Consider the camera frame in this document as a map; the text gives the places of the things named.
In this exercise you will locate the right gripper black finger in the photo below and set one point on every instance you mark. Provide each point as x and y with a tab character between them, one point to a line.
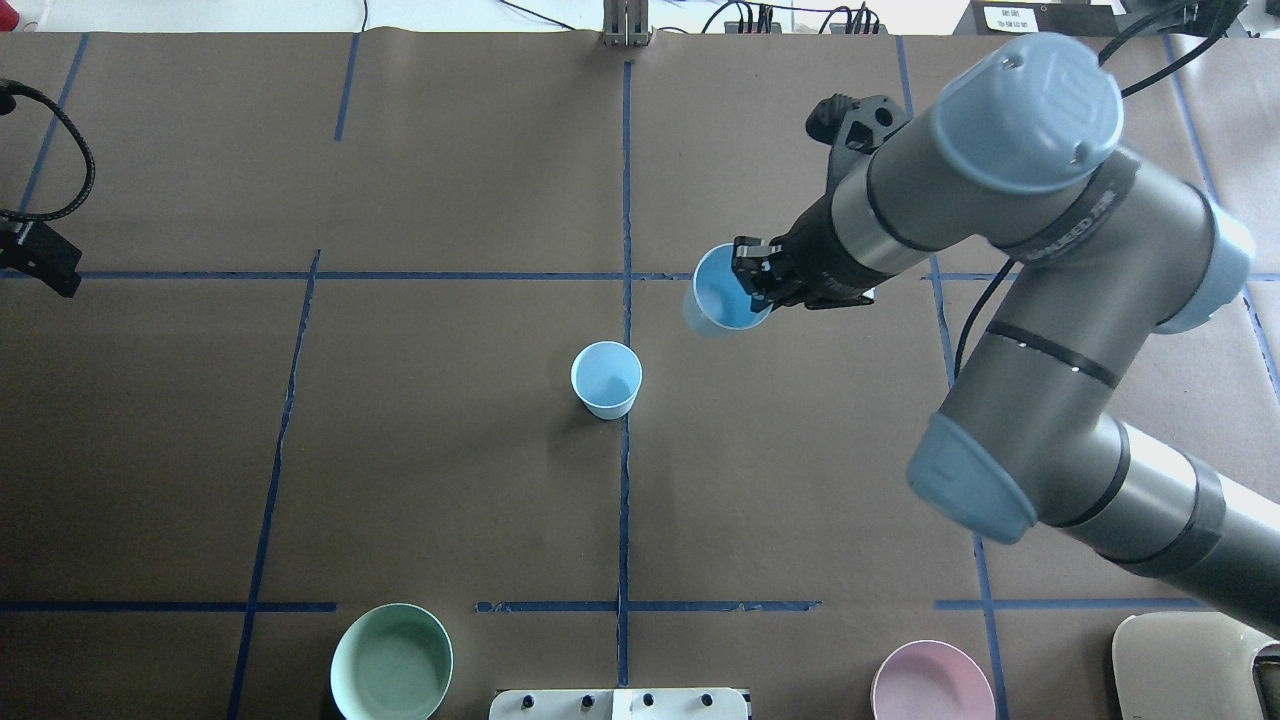
761	269

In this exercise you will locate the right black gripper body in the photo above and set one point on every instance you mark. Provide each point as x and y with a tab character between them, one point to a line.
812	258

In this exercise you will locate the light blue cup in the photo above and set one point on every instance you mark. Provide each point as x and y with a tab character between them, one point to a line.
715	304
607	377

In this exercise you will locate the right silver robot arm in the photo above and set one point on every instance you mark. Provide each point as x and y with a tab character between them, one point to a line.
1024	150

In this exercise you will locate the black box with label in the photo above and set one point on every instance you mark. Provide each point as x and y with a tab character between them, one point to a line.
1072	18

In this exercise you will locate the pink bowl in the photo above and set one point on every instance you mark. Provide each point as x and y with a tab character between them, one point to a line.
931	680

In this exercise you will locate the green bowl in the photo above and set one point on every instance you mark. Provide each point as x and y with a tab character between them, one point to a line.
394	662

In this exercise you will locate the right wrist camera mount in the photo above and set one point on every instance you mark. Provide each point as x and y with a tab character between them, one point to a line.
853	128

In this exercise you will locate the aluminium frame post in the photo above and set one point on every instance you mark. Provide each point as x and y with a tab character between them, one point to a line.
626	23

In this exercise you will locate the white pedestal column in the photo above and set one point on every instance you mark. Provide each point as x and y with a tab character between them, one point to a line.
623	703

